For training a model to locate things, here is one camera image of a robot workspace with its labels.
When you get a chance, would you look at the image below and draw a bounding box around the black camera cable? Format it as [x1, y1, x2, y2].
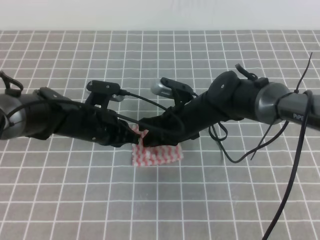
[189, 52, 320, 240]
[112, 89, 186, 137]

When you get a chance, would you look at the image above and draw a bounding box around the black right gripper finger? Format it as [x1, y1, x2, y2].
[138, 115, 167, 131]
[142, 130, 175, 147]

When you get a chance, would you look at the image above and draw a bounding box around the grey grid tablecloth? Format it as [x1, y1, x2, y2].
[0, 30, 320, 240]

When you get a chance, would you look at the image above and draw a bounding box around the pink wavy striped towel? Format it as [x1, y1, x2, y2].
[131, 124, 184, 167]

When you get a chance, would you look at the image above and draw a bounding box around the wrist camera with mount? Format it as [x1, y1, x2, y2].
[150, 77, 194, 106]
[85, 80, 125, 109]

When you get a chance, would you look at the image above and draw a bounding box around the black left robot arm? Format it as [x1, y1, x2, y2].
[0, 71, 140, 148]

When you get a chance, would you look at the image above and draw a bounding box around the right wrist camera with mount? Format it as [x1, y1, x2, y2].
[150, 77, 194, 106]

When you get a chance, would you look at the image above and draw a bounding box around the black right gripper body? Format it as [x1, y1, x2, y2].
[160, 104, 200, 145]

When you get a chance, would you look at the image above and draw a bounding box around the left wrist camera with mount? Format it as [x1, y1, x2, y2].
[85, 80, 125, 109]

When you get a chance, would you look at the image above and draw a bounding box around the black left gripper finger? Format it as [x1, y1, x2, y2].
[117, 120, 141, 147]

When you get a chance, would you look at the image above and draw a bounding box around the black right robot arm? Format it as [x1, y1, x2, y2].
[141, 65, 307, 147]

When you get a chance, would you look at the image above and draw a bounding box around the black left camera cable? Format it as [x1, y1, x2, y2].
[112, 89, 186, 137]

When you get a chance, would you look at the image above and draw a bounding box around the black right camera cable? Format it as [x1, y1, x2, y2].
[189, 52, 320, 240]

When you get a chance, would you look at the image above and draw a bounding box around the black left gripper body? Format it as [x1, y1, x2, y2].
[57, 104, 125, 147]

